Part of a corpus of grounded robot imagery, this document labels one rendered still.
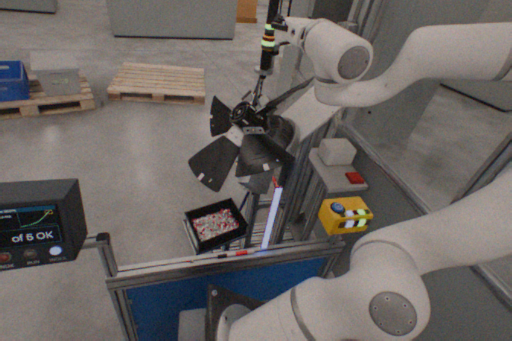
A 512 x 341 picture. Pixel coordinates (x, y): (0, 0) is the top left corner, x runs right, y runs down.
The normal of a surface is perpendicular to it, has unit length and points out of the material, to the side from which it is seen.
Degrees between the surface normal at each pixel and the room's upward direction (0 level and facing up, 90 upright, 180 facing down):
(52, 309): 0
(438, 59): 90
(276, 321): 48
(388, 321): 73
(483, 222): 55
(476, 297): 90
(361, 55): 89
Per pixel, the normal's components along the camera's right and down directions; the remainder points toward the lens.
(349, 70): 0.22, 0.62
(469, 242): -0.61, 0.12
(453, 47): -0.35, 0.15
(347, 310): -0.79, 0.30
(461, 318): -0.96, 0.04
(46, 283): 0.13, -0.81
